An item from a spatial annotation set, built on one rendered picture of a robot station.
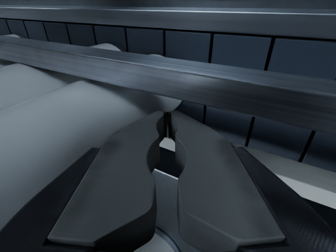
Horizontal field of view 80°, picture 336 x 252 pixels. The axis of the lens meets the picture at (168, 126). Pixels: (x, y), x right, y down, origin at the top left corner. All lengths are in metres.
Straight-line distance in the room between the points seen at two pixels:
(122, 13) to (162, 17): 0.04
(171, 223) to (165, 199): 0.05
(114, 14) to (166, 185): 0.19
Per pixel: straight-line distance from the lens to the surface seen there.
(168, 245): 0.35
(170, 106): 0.15
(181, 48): 0.16
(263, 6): 0.20
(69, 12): 0.24
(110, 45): 0.20
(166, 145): 0.16
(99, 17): 0.21
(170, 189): 0.26
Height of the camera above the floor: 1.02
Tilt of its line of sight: 47 degrees down
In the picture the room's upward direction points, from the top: 133 degrees counter-clockwise
